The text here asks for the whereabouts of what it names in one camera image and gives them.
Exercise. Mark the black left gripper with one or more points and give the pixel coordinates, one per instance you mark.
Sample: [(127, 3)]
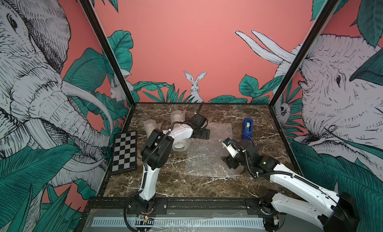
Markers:
[(206, 134)]

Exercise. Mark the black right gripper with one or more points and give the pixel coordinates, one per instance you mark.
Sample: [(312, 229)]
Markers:
[(229, 161)]

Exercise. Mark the bubble wrap pile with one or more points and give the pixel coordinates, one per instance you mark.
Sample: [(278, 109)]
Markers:
[(178, 115)]

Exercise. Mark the clear textured glass vase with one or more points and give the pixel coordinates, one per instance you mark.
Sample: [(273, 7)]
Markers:
[(181, 146)]

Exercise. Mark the bubble wrap sheet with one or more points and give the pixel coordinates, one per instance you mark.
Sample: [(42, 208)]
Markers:
[(204, 156), (150, 125)]

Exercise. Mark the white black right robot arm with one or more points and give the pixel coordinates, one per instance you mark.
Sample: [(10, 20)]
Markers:
[(326, 209)]

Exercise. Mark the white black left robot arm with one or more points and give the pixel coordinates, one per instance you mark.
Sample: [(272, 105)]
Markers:
[(156, 152)]

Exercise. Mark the blue tape dispenser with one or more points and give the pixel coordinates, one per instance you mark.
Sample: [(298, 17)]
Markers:
[(247, 129)]

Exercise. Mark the black white checkerboard card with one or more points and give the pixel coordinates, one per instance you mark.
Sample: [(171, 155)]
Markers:
[(125, 154)]

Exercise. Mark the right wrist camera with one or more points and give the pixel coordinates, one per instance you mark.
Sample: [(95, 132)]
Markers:
[(229, 147)]

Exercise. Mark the black front mounting rail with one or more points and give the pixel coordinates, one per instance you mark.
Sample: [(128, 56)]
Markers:
[(163, 205)]

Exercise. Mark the white slotted cable duct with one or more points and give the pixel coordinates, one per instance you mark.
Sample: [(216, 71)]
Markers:
[(116, 222)]

